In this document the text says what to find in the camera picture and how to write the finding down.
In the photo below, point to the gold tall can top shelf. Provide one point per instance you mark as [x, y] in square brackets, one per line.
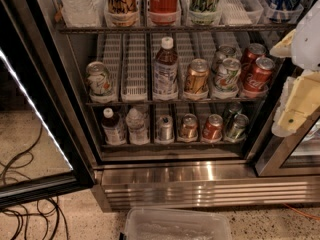
[122, 13]

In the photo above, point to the clear water bottle bottom shelf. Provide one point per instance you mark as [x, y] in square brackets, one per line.
[138, 133]

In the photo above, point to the open glass fridge door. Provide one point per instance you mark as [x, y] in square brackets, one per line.
[44, 148]

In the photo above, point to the clear water bottle shelf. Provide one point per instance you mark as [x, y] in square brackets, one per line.
[82, 13]
[138, 133]

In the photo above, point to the white green can rear middle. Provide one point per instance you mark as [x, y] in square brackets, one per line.
[223, 52]

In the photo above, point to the red coke can front middle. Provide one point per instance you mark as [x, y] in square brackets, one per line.
[259, 74]

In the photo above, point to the silver can bottom shelf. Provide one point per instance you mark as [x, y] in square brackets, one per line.
[165, 128]

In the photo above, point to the white green can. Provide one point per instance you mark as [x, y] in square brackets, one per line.
[227, 74]
[223, 52]
[98, 78]

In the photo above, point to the green can front bottom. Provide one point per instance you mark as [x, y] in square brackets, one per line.
[237, 128]

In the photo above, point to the red coke can rear middle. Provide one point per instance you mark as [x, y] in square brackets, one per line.
[251, 53]

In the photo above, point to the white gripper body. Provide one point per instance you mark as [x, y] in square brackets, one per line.
[309, 45]

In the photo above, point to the gold can bottom shelf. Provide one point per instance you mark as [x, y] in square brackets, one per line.
[188, 128]

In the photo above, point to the gold can middle shelf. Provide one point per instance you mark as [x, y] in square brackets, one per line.
[197, 76]

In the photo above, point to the red can bottom shelf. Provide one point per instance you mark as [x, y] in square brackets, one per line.
[212, 130]

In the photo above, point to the stainless steel display fridge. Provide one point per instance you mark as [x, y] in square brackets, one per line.
[181, 173]

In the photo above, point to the clear plastic bin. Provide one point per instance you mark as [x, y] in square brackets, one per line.
[175, 224]

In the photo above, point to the brown tea bottle middle shelf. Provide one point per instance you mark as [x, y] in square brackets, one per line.
[165, 71]

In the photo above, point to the brown tea bottle bottom shelf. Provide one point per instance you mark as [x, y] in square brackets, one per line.
[113, 127]

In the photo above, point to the green tall can top shelf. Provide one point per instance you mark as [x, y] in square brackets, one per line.
[203, 12]

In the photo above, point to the green can rear bottom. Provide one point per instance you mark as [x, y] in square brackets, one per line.
[231, 109]

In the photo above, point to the clear water bottle top shelf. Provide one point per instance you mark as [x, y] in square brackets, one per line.
[82, 13]

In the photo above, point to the white green can middle left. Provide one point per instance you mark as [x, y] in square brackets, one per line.
[98, 78]

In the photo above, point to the brown tea bottle shelf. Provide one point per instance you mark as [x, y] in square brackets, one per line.
[113, 127]
[165, 71]

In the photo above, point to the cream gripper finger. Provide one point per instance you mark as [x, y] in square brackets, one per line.
[283, 48]
[300, 97]

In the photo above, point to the right sliding glass door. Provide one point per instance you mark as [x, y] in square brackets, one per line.
[297, 154]

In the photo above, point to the white green can front middle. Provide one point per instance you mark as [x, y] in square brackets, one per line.
[227, 74]

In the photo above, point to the red coke can top shelf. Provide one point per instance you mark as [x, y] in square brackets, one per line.
[163, 12]

